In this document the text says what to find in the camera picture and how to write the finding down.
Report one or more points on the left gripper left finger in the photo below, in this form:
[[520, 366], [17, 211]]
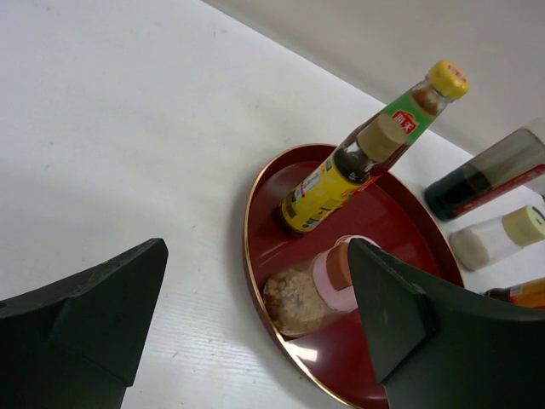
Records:
[[78, 342]]

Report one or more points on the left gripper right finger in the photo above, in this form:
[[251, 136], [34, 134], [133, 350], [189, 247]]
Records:
[[436, 345]]

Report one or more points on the cream cap shaker bottle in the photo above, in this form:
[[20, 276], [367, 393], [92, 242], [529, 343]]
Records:
[[483, 244]]

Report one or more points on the red cap sauce jar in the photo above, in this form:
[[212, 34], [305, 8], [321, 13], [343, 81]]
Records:
[[529, 294]]

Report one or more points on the pink cap shaker bottle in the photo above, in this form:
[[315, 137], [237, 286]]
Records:
[[310, 295]]

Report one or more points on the yellow label oil bottle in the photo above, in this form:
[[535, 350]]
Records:
[[342, 174]]

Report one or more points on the yellow cap red sauce bottle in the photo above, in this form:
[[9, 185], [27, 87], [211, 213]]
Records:
[[417, 108]]

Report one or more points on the red round tray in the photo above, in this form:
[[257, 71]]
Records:
[[387, 214]]

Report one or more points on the dark soy sauce bottle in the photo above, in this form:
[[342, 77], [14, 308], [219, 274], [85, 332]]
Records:
[[513, 161]]

